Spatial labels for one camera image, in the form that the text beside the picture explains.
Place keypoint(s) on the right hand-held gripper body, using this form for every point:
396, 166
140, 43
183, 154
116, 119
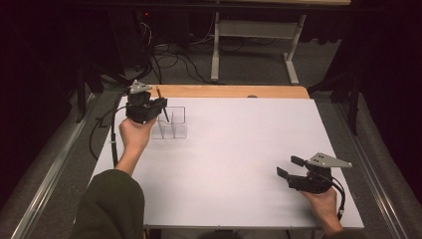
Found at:
312, 184

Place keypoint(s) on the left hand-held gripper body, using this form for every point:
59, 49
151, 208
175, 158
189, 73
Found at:
141, 108

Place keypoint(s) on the clear plastic organizer box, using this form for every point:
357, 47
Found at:
177, 127

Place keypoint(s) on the person's right hand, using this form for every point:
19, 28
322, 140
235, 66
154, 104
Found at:
323, 205

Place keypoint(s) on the person's left hand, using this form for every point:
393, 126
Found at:
136, 136

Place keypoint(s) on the black metal stand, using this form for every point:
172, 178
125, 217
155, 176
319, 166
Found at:
353, 99
83, 89

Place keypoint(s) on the wooden table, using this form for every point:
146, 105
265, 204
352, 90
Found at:
232, 91

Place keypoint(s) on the black box with red light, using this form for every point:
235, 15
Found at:
146, 20

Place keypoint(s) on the dark green sleeve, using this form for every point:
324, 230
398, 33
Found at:
109, 205

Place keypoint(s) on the aluminium floor rail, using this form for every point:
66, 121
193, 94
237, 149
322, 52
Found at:
375, 172
49, 169

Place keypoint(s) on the white metal desk frame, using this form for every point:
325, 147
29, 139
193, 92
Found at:
255, 29

